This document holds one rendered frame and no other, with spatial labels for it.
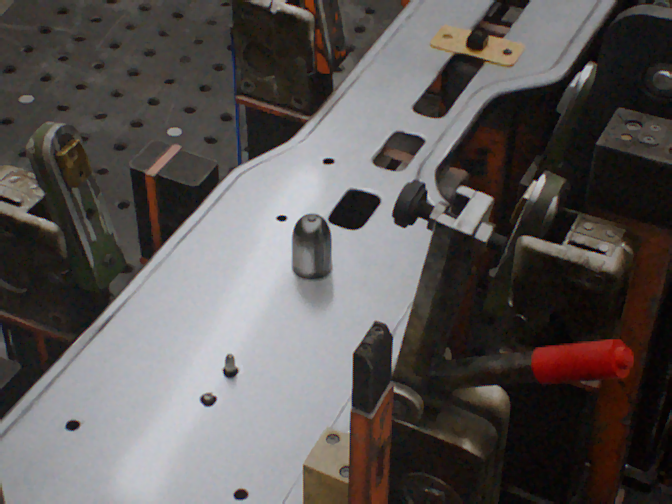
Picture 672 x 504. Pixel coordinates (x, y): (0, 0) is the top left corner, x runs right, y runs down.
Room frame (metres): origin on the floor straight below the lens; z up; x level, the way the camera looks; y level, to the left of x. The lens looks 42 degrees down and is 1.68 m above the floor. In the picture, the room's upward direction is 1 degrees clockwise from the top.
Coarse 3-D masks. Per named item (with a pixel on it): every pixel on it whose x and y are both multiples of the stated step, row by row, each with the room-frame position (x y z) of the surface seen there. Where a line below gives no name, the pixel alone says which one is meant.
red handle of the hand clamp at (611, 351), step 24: (456, 360) 0.56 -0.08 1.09; (480, 360) 0.55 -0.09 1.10; (504, 360) 0.54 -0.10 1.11; (528, 360) 0.53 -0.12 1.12; (552, 360) 0.52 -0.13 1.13; (576, 360) 0.51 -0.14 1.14; (600, 360) 0.50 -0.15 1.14; (624, 360) 0.50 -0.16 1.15; (432, 384) 0.55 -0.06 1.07; (456, 384) 0.54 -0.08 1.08; (480, 384) 0.53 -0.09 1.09; (504, 384) 0.53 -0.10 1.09
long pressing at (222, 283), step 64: (448, 0) 1.12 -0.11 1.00; (576, 0) 1.12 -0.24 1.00; (384, 64) 1.01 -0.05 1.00; (576, 64) 1.01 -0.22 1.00; (320, 128) 0.91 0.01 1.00; (384, 128) 0.91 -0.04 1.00; (448, 128) 0.91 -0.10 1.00; (256, 192) 0.82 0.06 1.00; (320, 192) 0.83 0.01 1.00; (384, 192) 0.83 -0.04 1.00; (192, 256) 0.74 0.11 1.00; (256, 256) 0.75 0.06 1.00; (384, 256) 0.75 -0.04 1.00; (128, 320) 0.67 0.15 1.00; (192, 320) 0.67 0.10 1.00; (256, 320) 0.67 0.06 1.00; (320, 320) 0.68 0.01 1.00; (384, 320) 0.68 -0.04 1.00; (64, 384) 0.61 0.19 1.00; (128, 384) 0.61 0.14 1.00; (192, 384) 0.61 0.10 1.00; (256, 384) 0.61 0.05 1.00; (320, 384) 0.61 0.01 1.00; (0, 448) 0.56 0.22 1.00; (64, 448) 0.56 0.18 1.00; (128, 448) 0.56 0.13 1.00; (192, 448) 0.55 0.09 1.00; (256, 448) 0.55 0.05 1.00
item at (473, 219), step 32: (416, 192) 0.56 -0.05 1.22; (480, 192) 0.57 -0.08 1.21; (448, 224) 0.54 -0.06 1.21; (480, 224) 0.55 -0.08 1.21; (448, 256) 0.54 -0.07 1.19; (416, 288) 0.55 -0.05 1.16; (448, 288) 0.54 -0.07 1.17; (416, 320) 0.54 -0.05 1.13; (448, 320) 0.55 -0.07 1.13; (416, 352) 0.54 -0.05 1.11; (416, 384) 0.54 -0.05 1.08
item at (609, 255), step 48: (528, 240) 0.69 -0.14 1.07; (576, 240) 0.69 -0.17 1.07; (624, 240) 0.69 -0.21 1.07; (528, 288) 0.68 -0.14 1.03; (576, 288) 0.67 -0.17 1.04; (624, 288) 0.67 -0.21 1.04; (528, 336) 0.68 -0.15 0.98; (576, 336) 0.67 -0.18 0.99; (528, 384) 0.68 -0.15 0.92; (576, 384) 0.66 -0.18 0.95; (528, 432) 0.68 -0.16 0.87; (576, 432) 0.67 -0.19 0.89; (528, 480) 0.68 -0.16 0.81; (576, 480) 0.68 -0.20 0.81
